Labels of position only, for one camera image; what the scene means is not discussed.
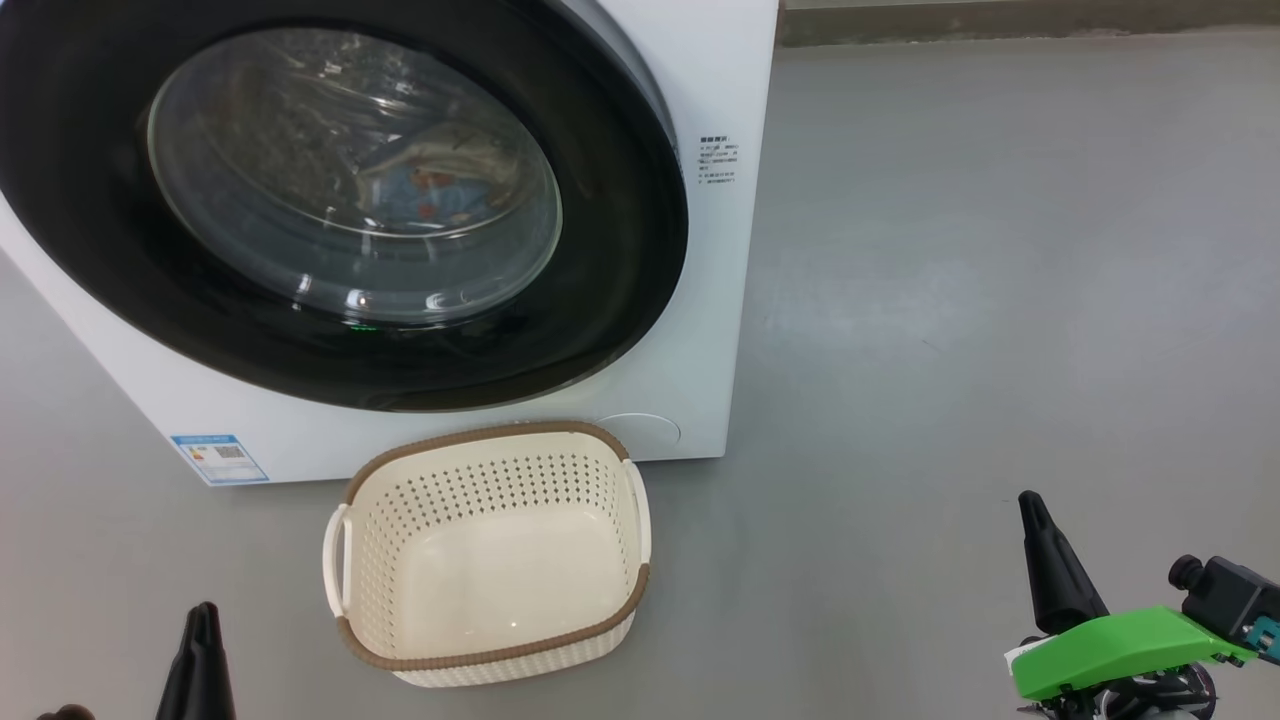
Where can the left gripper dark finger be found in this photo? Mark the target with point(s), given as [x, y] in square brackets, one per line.
[182, 680]
[218, 680]

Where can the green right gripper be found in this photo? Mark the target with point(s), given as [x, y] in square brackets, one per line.
[1120, 650]

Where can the blue cartoon print garment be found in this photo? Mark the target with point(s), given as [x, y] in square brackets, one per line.
[440, 195]

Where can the white front-load washing machine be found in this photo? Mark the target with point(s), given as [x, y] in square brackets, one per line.
[700, 300]

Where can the blue energy label sticker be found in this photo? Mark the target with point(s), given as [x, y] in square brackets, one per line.
[220, 460]

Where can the cream perforated laundry basket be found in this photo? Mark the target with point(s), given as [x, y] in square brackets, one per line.
[490, 580]

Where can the round white filter cover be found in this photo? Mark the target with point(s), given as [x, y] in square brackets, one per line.
[645, 432]

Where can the small printed text sticker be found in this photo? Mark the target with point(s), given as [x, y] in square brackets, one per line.
[718, 160]

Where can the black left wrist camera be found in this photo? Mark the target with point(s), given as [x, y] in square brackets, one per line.
[65, 713]

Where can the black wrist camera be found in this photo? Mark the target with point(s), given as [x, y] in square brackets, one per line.
[65, 713]
[1230, 600]

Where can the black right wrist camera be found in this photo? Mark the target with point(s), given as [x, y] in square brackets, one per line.
[1230, 600]

